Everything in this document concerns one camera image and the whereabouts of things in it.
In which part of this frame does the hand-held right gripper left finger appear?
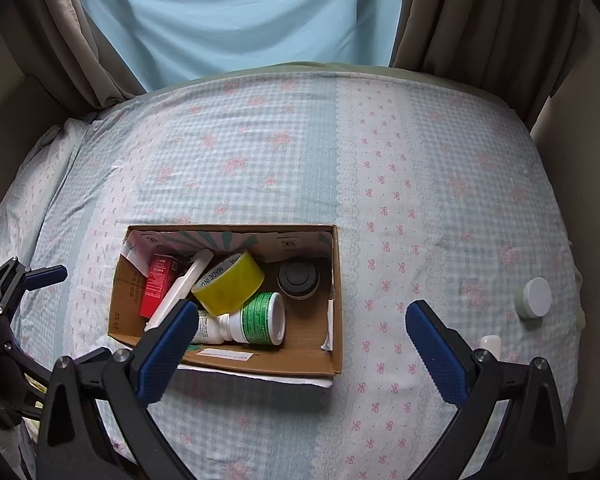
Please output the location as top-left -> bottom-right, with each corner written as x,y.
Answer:
36,299 -> 201,480

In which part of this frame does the white jar with green label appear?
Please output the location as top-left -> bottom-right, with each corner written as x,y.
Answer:
230,291 -> 287,347

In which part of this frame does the checked floral bedsheet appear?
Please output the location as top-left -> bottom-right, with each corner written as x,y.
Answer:
0,72 -> 586,480

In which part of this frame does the white-lidded pale green jar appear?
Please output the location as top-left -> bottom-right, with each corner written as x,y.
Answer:
513,277 -> 553,320

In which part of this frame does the small red carton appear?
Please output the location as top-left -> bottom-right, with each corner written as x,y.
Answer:
140,255 -> 191,318

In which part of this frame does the brown cardboard box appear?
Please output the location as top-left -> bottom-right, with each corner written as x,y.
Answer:
107,224 -> 343,391

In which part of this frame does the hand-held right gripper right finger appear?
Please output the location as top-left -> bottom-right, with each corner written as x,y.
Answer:
404,300 -> 570,480

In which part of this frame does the white pill bottle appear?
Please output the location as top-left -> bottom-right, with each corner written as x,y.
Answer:
190,310 -> 246,345

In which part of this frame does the white remote control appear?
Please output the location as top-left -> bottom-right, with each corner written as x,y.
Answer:
144,249 -> 215,333

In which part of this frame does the checked pillow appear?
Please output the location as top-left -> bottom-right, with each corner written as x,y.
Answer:
0,120 -> 98,266

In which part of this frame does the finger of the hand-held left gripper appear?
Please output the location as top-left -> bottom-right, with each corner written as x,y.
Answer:
0,256 -> 69,317
2,342 -> 48,418

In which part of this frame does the light blue hanging cloth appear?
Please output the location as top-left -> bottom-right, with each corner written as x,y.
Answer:
77,0 -> 411,93

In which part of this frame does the yellow tape roll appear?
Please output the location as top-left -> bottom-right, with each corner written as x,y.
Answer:
191,251 -> 266,317

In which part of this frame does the small black-lidded jar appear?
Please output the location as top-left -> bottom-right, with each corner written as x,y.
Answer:
278,260 -> 321,301

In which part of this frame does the beige curtain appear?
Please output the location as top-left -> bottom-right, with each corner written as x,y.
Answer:
10,0 -> 148,111
390,0 -> 581,126

